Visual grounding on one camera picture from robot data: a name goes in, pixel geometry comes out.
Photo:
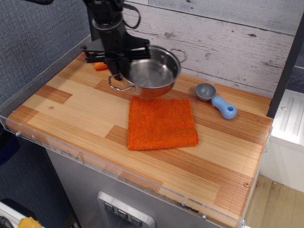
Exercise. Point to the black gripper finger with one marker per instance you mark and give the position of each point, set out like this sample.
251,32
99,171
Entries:
124,69
113,66

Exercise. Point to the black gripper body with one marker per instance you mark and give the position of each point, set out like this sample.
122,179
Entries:
114,44

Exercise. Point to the stainless steel pot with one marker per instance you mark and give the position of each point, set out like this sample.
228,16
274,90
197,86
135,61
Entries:
152,77

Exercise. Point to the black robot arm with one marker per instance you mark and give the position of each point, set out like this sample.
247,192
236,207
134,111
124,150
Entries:
113,11

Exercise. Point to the orange plastic carrot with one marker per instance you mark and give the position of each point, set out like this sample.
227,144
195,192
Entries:
100,66

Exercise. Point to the orange knitted cloth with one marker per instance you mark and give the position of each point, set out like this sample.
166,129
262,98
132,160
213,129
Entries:
161,124

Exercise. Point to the blue grey toy scoop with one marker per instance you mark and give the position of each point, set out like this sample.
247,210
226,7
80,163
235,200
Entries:
208,92

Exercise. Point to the grey cabinet with dispenser panel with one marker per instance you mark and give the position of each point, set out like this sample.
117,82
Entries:
142,192

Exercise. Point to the yellow black object bottom left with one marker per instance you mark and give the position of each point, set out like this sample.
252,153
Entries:
24,223

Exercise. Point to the white ridged side cabinet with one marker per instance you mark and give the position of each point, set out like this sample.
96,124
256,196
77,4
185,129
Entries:
283,160

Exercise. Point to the dark vertical post right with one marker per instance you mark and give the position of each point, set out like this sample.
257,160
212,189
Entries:
287,70

